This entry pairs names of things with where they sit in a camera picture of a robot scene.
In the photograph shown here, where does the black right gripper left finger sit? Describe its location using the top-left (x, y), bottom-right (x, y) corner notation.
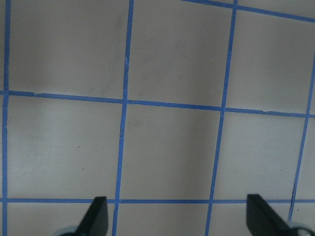
top-left (75, 196), bottom-right (109, 236)

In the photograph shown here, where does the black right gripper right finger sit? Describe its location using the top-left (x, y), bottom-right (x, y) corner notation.
top-left (246, 194), bottom-right (294, 236)

